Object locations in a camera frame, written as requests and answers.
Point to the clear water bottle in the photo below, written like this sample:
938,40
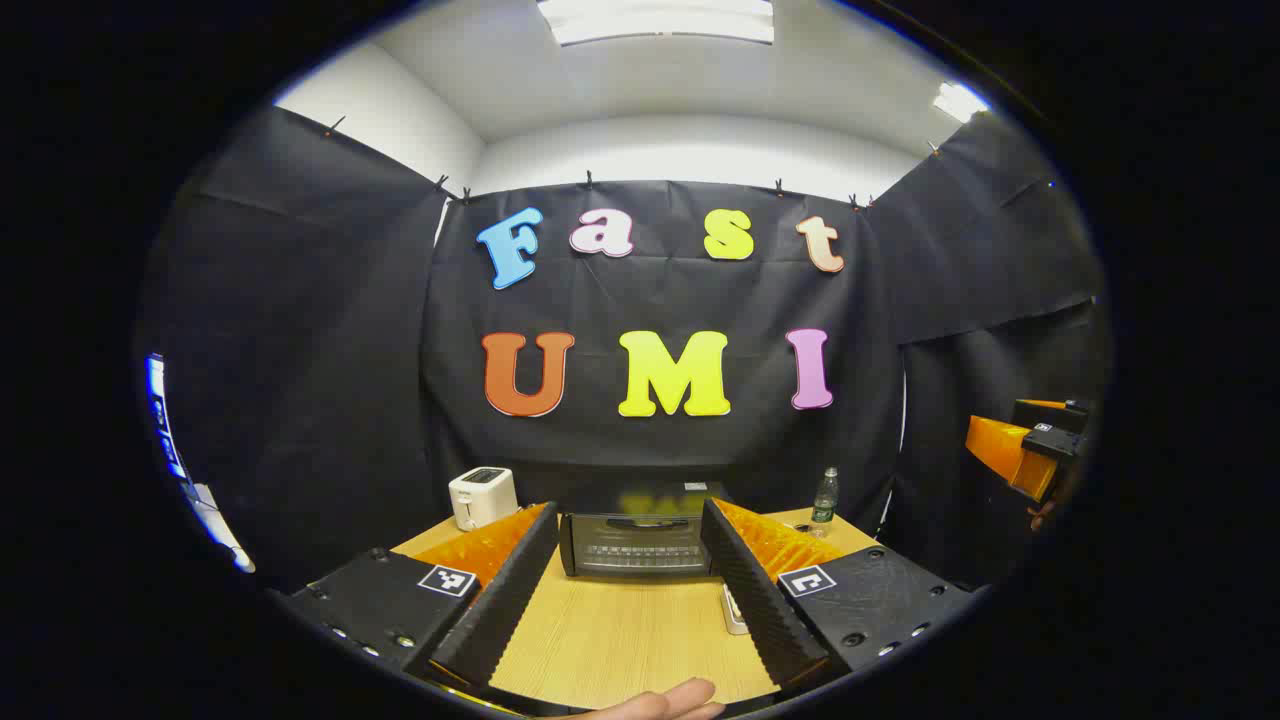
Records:
825,505

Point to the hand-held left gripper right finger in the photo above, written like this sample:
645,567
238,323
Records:
760,610

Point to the small ceiling light panel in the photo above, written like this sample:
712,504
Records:
960,102

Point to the black electric oven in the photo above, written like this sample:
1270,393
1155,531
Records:
635,545

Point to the white toaster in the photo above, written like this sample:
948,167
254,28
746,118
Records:
482,498

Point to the white plastic tray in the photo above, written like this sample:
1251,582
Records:
734,610

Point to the white and blue panel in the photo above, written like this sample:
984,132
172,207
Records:
165,430

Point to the large ceiling light panel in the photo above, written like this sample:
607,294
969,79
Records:
655,20

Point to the black backdrop cloth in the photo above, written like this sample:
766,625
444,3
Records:
330,350

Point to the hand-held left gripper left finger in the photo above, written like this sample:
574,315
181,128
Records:
500,610

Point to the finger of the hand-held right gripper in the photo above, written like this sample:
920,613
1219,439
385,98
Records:
1075,408
1000,445

